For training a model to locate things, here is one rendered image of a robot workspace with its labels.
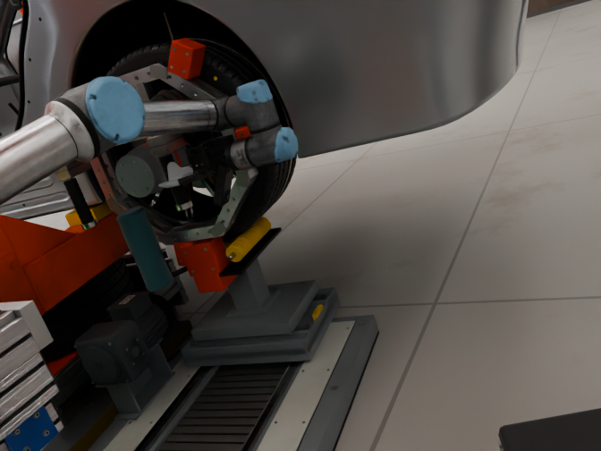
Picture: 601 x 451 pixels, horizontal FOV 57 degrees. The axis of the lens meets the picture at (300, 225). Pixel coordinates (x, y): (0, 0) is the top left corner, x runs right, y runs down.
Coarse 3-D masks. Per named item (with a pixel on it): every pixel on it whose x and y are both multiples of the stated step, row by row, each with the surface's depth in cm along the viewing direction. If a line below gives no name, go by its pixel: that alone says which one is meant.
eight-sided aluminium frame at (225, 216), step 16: (160, 64) 157; (128, 80) 162; (144, 80) 160; (176, 80) 157; (192, 80) 160; (192, 96) 157; (208, 96) 156; (224, 96) 159; (96, 160) 178; (112, 160) 183; (96, 176) 181; (112, 176) 184; (240, 176) 162; (256, 176) 167; (112, 192) 181; (240, 192) 165; (112, 208) 184; (128, 208) 182; (224, 208) 169; (240, 208) 173; (160, 224) 185; (192, 224) 182; (208, 224) 178; (224, 224) 171; (160, 240) 182; (176, 240) 180; (192, 240) 178
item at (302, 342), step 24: (312, 312) 203; (192, 336) 208; (264, 336) 194; (288, 336) 190; (312, 336) 188; (192, 360) 203; (216, 360) 198; (240, 360) 195; (264, 360) 191; (288, 360) 187
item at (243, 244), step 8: (256, 224) 190; (264, 224) 191; (248, 232) 184; (256, 232) 186; (264, 232) 190; (240, 240) 179; (248, 240) 180; (256, 240) 185; (232, 248) 175; (240, 248) 175; (248, 248) 179; (232, 256) 173; (240, 256) 175
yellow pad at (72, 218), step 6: (96, 204) 206; (102, 204) 205; (72, 210) 209; (90, 210) 200; (96, 210) 201; (102, 210) 204; (108, 210) 207; (66, 216) 205; (72, 216) 204; (78, 216) 203; (96, 216) 201; (102, 216) 204; (72, 222) 206; (78, 222) 205
